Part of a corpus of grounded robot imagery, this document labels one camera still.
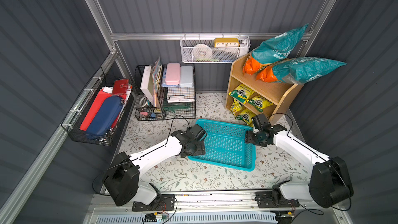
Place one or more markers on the white tape roll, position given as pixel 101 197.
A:
pixel 202 52

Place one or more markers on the wooden shelf unit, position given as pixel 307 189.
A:
pixel 281 95

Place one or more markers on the light blue pencil case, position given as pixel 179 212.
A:
pixel 186 76

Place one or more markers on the pink pencil case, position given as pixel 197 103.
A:
pixel 173 74

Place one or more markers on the black wire desk organizer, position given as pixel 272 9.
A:
pixel 175 102

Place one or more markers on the red folder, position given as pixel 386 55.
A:
pixel 101 96

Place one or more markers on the white book in organizer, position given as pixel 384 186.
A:
pixel 147 84

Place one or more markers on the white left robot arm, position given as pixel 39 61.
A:
pixel 122 178

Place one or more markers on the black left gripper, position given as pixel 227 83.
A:
pixel 193 149

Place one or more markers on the floral table mat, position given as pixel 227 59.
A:
pixel 273 165

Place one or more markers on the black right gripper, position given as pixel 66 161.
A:
pixel 254 138

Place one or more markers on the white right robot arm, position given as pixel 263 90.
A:
pixel 329 183

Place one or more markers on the dark red wallet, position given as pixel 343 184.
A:
pixel 120 87

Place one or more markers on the yellow clock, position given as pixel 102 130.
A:
pixel 226 43

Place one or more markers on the black wire side basket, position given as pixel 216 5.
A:
pixel 74 119

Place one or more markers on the navy blue pouch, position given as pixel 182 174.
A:
pixel 104 118

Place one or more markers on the teal plastic basket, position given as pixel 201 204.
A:
pixel 225 146

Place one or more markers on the yellow fertilizer packet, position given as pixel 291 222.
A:
pixel 246 116
pixel 242 93
pixel 260 103
pixel 236 107

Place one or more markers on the white wire wall basket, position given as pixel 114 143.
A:
pixel 220 55

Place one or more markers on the teal fertilizer bag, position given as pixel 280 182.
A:
pixel 298 70
pixel 273 50

